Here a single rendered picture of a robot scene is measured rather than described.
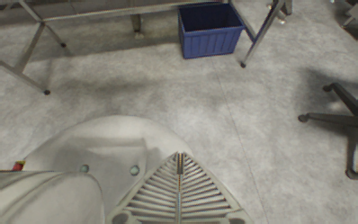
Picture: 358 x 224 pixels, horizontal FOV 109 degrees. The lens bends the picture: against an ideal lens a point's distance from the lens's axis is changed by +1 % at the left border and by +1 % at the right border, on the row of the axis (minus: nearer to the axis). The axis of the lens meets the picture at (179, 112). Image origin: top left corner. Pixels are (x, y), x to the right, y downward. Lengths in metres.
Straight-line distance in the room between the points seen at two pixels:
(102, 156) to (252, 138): 0.74
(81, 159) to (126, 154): 0.15
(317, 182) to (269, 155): 0.24
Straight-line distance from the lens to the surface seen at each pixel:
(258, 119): 0.93
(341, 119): 1.12
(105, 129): 0.48
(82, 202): 0.22
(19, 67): 1.21
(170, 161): 0.16
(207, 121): 0.81
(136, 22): 1.34
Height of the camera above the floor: 0.75
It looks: 65 degrees down
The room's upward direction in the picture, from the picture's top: 3 degrees counter-clockwise
